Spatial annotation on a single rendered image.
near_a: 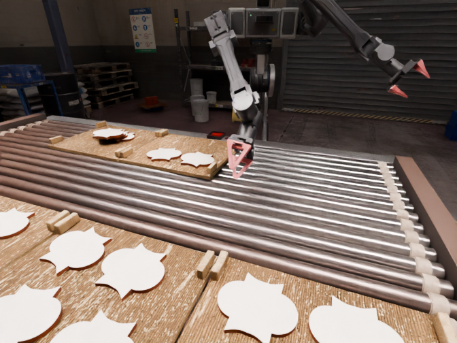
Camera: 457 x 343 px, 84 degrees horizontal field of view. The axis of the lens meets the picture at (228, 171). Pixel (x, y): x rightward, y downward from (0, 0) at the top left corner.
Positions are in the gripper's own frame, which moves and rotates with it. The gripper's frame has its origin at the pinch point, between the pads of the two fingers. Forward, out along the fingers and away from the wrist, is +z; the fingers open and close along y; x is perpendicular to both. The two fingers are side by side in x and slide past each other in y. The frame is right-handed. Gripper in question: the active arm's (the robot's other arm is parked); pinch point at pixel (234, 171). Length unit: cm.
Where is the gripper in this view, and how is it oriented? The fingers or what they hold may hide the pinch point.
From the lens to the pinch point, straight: 74.0
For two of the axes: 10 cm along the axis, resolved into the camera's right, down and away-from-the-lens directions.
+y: -1.3, -3.0, -9.5
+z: -3.1, 9.2, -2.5
